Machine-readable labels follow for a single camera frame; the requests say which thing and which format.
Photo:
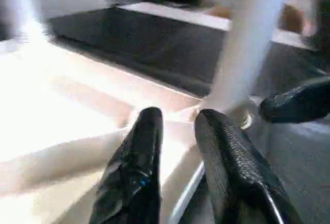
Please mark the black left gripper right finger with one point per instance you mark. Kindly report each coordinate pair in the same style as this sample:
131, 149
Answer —
237, 172

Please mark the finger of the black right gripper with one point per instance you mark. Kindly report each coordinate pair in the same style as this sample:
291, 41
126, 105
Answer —
296, 103

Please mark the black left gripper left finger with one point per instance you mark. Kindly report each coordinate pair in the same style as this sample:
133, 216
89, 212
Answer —
134, 177

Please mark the white plastic table top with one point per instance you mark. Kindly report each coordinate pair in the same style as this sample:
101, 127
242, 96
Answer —
51, 105

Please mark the black table mat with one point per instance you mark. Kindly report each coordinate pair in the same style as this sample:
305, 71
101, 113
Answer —
141, 41

